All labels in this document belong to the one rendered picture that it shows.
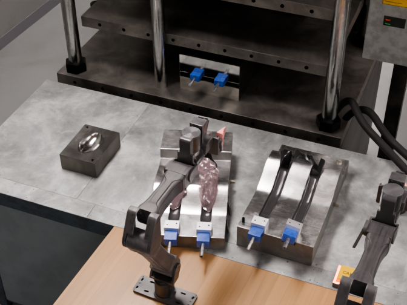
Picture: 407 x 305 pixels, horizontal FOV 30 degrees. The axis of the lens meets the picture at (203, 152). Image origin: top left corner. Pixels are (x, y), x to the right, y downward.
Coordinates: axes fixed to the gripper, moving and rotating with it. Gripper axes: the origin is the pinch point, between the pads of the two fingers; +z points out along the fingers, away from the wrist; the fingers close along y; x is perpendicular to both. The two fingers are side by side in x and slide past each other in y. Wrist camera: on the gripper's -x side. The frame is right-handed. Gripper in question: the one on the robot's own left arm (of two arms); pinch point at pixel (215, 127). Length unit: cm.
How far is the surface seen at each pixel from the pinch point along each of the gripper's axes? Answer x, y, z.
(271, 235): 30.7, -24.1, -7.9
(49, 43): 115, 202, 181
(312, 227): 30.5, -35.1, 1.2
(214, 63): 23, 31, 69
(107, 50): 39, 92, 82
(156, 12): 2, 55, 63
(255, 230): 29.3, -18.9, -9.4
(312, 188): 28.8, -29.4, 17.8
